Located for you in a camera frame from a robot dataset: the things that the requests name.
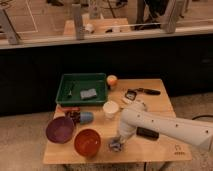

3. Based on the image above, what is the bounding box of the grey sponge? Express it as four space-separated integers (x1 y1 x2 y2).
80 88 97 100

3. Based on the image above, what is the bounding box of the red-orange bowl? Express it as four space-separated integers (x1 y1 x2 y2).
74 129 101 157

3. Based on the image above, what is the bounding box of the green plastic tray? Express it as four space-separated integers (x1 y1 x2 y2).
55 73 108 107

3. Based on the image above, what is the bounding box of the black cable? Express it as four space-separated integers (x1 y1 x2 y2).
191 114 213 121

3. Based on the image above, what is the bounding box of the purple bowl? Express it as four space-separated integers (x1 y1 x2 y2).
46 116 75 144

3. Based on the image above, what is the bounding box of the blue cup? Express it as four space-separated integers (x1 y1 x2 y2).
80 112 94 124

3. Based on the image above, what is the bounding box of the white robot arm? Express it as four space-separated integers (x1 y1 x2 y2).
116 101 213 152

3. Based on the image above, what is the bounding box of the orange fruit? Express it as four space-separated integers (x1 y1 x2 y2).
106 75 118 87

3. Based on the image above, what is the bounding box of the black handled peeler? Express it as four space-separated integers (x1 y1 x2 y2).
124 88 161 101

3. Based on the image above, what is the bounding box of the blue-grey towel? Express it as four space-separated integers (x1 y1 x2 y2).
108 138 122 152

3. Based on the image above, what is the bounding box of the black remote control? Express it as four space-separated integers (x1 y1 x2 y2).
136 127 159 140

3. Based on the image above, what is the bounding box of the red handled tool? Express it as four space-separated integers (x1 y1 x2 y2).
57 106 80 113

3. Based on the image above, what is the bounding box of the white paper cup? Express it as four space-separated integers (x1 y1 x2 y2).
103 101 119 119

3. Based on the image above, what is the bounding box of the banana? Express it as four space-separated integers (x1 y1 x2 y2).
122 97 136 105

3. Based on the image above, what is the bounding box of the small dark object in tray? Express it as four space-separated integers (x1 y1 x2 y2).
67 83 74 97

